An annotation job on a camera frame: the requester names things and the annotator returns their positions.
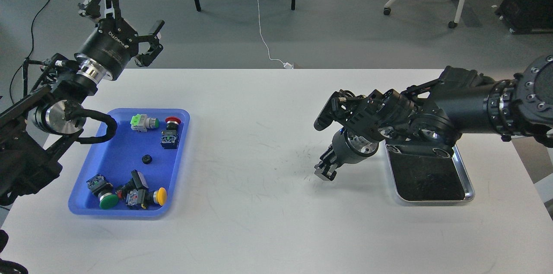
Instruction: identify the black switch contact block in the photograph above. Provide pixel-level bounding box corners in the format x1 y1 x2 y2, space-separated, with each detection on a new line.
116 169 149 200

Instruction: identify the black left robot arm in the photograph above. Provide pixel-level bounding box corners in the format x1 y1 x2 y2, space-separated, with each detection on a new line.
0 0 164 206

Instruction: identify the black floor cable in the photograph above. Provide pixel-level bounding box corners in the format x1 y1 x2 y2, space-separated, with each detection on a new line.
10 0 76 106

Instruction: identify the green mushroom push button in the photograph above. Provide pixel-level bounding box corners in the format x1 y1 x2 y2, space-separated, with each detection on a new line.
86 174 119 210

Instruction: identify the yellow push button switch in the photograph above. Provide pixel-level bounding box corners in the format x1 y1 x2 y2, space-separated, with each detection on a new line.
125 187 167 209

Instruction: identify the white floor cable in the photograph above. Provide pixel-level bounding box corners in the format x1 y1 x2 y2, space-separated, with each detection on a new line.
250 0 294 70

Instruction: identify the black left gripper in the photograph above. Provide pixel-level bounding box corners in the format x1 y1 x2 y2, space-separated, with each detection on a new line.
74 0 165 81

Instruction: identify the red mushroom push button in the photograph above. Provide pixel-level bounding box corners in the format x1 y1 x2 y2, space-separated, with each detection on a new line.
161 116 181 150

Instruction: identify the green white push button switch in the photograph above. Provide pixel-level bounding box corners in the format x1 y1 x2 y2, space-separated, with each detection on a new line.
130 113 159 132

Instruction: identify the blue plastic tray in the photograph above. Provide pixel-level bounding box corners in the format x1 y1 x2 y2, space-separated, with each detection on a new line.
68 108 190 219

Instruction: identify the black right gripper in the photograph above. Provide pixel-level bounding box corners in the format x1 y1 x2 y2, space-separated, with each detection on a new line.
314 130 379 181

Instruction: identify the black equipment case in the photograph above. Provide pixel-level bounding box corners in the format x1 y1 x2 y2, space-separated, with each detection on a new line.
495 0 553 34

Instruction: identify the silver metal tray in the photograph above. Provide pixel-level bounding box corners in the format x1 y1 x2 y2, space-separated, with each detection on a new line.
386 147 475 206

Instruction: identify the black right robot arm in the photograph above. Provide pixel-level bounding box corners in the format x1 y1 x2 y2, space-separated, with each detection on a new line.
314 55 553 181

